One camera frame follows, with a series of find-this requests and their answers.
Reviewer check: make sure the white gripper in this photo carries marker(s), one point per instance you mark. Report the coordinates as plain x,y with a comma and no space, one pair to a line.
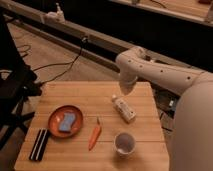
127,83

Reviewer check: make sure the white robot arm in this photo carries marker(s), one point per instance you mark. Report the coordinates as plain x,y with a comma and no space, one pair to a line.
192,134

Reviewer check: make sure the white paper cup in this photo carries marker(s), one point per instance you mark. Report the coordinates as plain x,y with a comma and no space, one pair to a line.
124,144

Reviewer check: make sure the orange carrot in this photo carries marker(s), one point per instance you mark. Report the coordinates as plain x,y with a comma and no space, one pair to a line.
94,136

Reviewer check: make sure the blue sponge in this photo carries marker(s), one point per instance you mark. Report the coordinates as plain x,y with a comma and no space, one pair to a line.
67,122

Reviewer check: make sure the orange frying pan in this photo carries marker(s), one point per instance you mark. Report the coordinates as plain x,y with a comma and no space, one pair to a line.
54,120

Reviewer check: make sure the black office chair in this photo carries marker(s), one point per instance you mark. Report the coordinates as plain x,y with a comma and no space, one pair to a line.
16,87

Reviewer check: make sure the grey metal rail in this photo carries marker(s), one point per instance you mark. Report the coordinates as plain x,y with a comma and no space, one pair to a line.
103,21

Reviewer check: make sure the white object on rail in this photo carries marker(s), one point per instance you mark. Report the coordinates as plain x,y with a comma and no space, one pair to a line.
58,15

